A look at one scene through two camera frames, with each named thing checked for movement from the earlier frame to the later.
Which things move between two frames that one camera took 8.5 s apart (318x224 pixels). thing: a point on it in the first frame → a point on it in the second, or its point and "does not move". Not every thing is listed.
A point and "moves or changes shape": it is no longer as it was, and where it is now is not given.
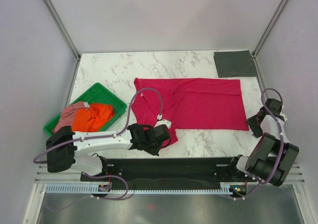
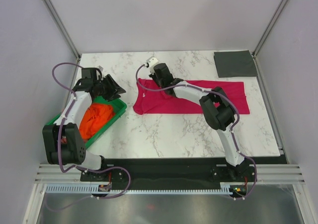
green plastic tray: x=97 y=94 does not move
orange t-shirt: x=92 y=119 does not move
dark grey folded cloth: x=235 y=63 does not move
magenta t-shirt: x=191 y=104 moves or changes shape
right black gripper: x=257 y=132 → x=152 y=75
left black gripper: x=156 y=151 → x=109 y=80
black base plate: x=169 y=171 does not move
